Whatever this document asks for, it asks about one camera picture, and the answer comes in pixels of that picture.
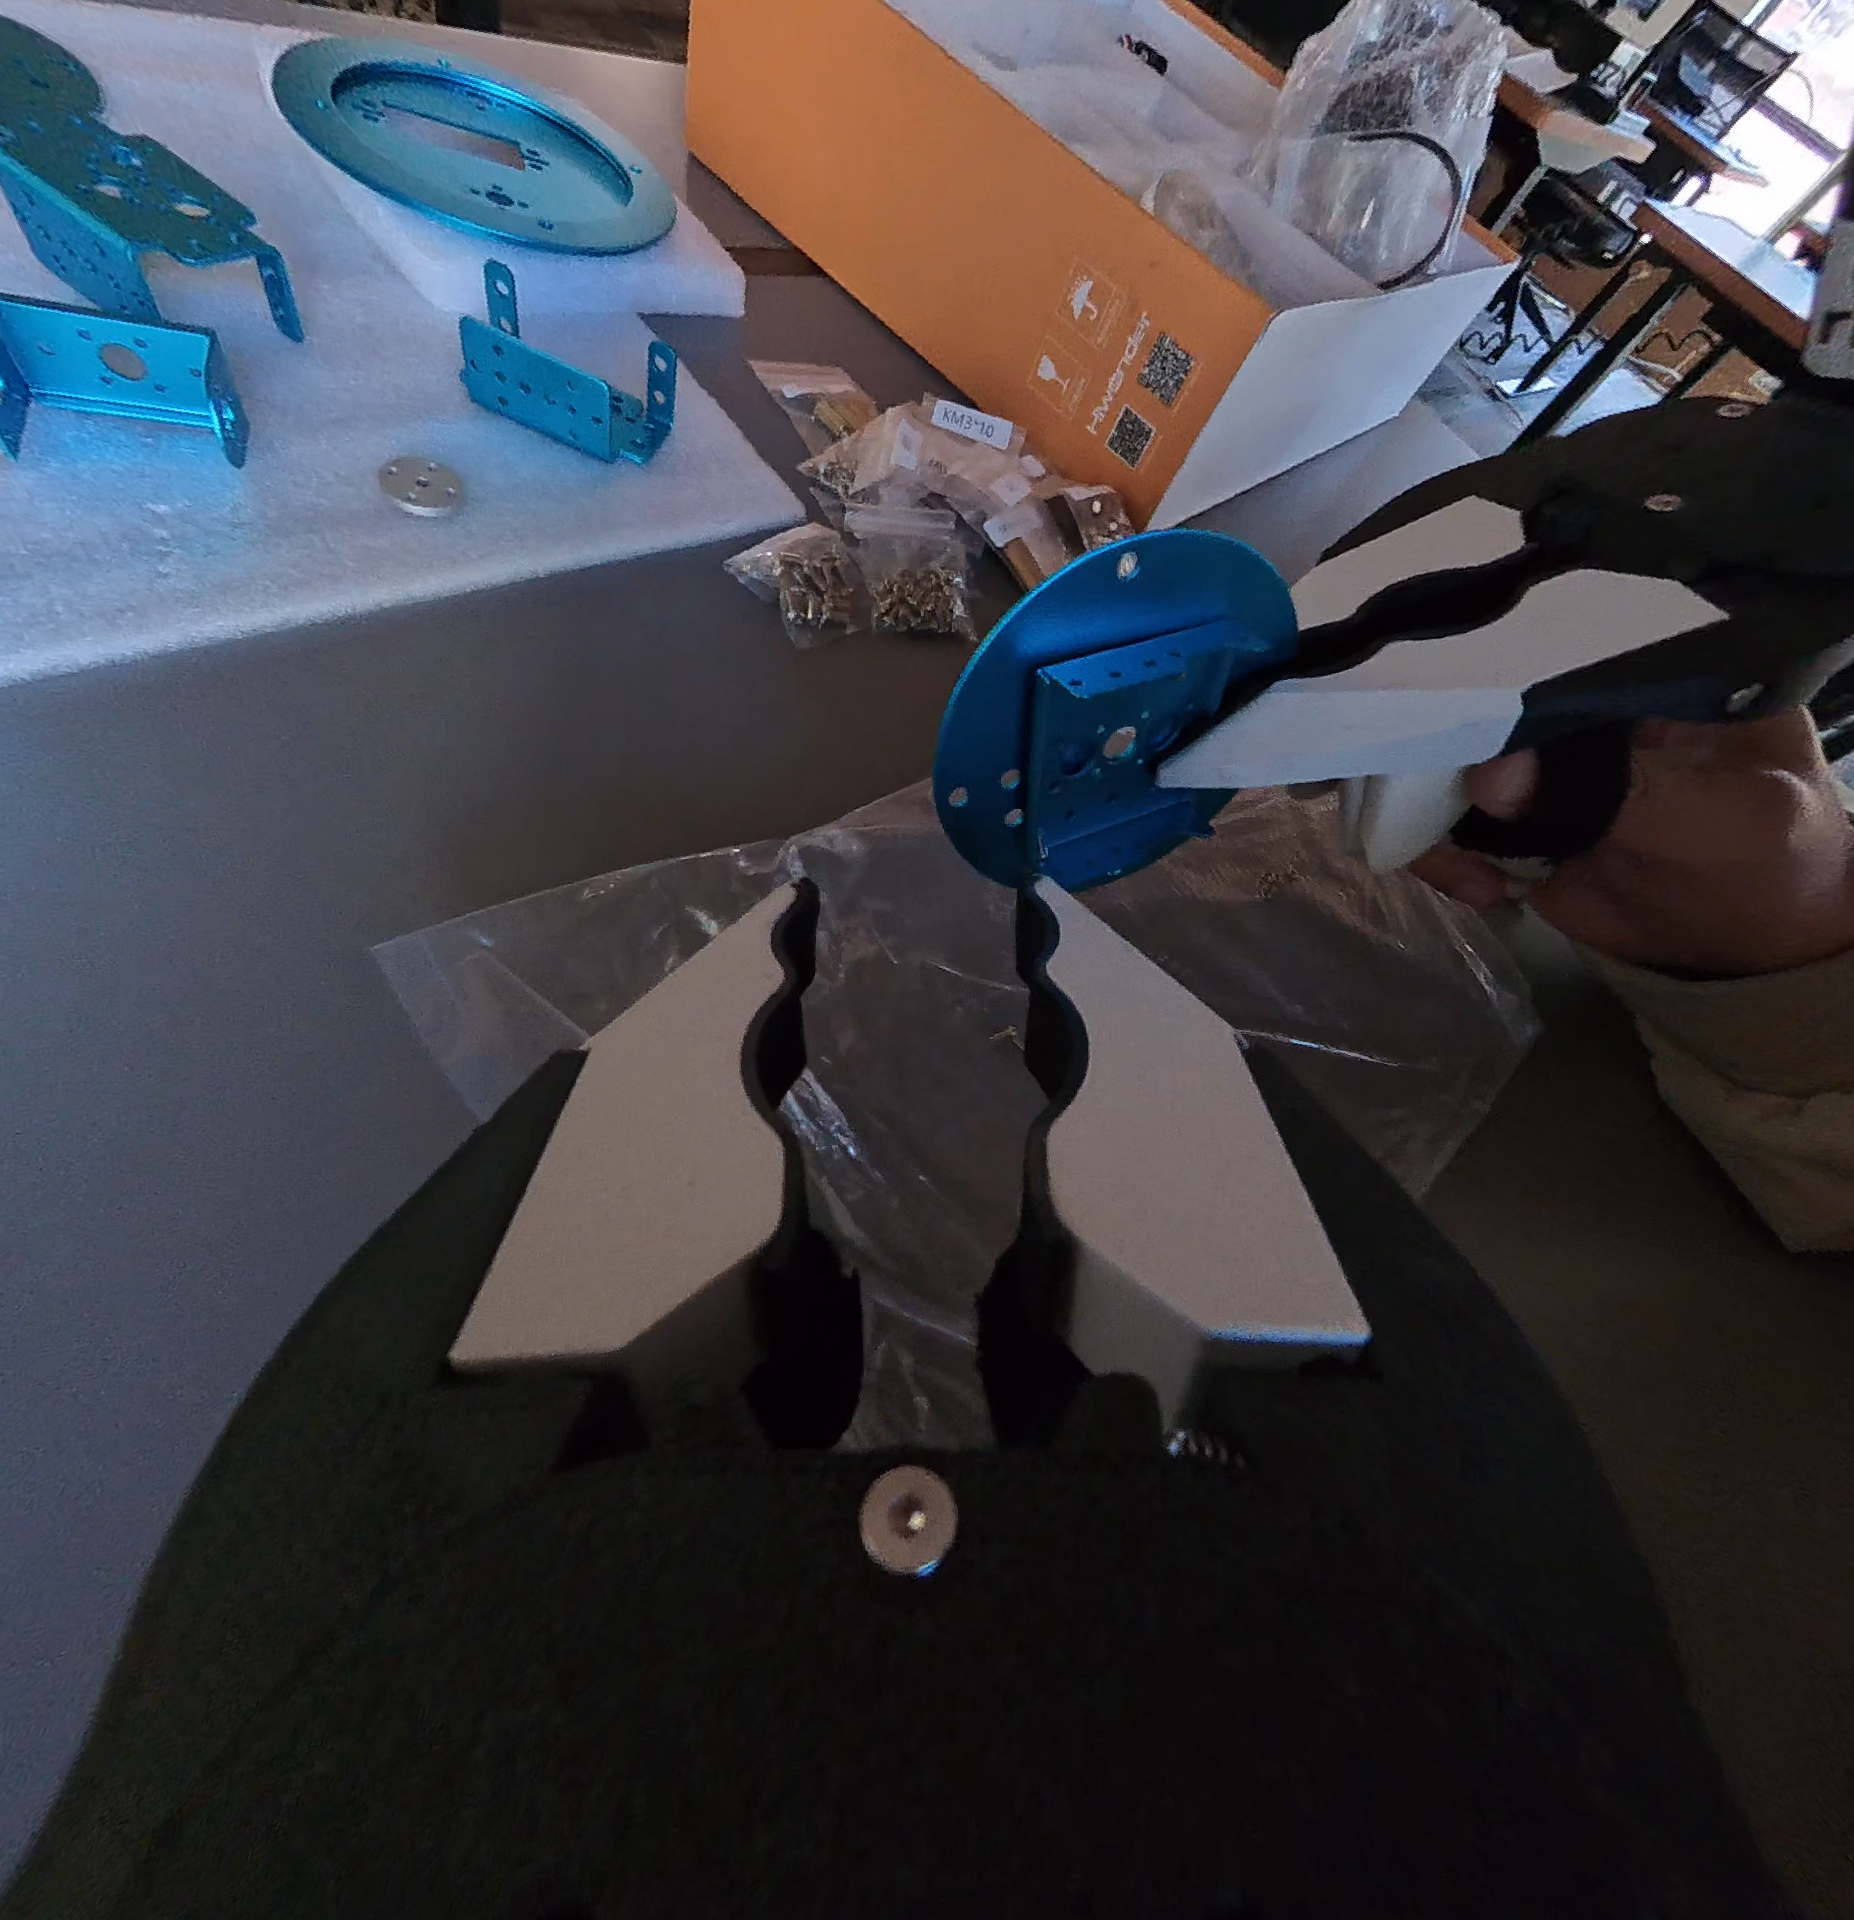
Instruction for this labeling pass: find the blue metal U bracket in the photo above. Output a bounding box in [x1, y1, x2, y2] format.
[0, 284, 254, 472]
[455, 260, 686, 469]

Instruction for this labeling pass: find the pile of small hardware bags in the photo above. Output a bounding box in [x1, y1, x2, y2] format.
[724, 358, 1144, 650]

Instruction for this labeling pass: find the blue metal ring plate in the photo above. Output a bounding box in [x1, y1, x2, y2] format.
[270, 34, 681, 262]

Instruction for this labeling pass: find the black office chair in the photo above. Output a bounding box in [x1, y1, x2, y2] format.
[1476, 162, 1642, 401]

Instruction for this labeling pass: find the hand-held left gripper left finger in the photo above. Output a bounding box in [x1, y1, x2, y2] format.
[448, 882, 827, 1452]

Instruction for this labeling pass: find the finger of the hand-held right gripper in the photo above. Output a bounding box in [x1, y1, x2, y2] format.
[1154, 578, 1734, 791]
[1285, 493, 1546, 645]

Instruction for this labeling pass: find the bubble wrap bag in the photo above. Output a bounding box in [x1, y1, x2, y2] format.
[1252, 0, 1518, 289]

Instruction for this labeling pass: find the white foam sheet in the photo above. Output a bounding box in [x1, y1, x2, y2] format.
[0, 0, 815, 697]

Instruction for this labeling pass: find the blue long metal bracket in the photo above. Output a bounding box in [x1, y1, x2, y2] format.
[0, 126, 310, 347]

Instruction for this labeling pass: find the blue perforated round plate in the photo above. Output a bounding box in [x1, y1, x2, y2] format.
[0, 0, 107, 148]

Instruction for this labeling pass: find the blue round metal plate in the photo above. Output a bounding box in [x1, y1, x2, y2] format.
[933, 530, 1304, 895]

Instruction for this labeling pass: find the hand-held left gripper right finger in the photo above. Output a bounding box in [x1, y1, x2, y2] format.
[1017, 873, 1377, 1452]

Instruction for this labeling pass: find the person's right hand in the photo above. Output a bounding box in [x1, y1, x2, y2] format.
[1407, 702, 1854, 981]

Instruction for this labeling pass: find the black cable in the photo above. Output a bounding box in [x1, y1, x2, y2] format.
[1320, 126, 1476, 284]

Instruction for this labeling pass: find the clear plastic bag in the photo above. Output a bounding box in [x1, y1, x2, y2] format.
[368, 781, 1543, 1417]

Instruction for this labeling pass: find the orange cardboard box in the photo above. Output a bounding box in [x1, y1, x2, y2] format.
[686, 0, 1525, 536]

